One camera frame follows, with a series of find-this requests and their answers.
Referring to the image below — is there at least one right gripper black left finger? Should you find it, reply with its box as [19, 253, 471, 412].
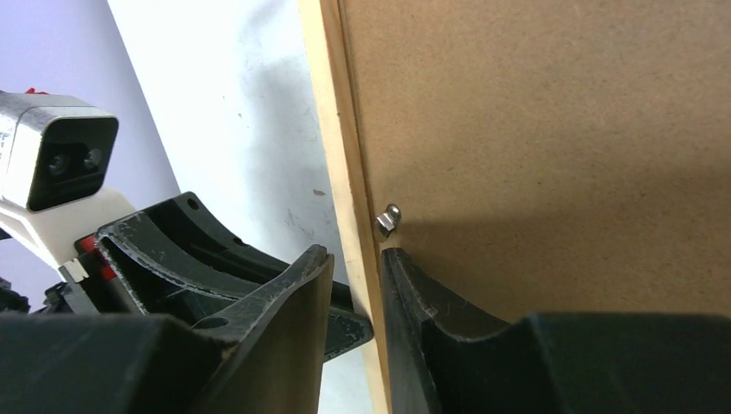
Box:
[1, 245, 334, 413]

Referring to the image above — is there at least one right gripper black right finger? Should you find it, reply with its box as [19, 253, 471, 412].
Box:
[381, 248, 730, 413]

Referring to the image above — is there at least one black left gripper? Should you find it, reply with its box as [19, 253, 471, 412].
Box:
[1, 192, 289, 325]

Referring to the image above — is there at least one brown cardboard backing board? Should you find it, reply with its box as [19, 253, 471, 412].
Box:
[342, 1, 730, 319]

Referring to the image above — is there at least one light wooden picture frame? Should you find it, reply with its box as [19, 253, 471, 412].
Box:
[298, 1, 393, 413]

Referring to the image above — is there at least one small metal frame clip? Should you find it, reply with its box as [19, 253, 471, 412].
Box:
[375, 204, 402, 239]

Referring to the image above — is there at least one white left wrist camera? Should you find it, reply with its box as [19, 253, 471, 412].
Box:
[1, 92, 134, 268]

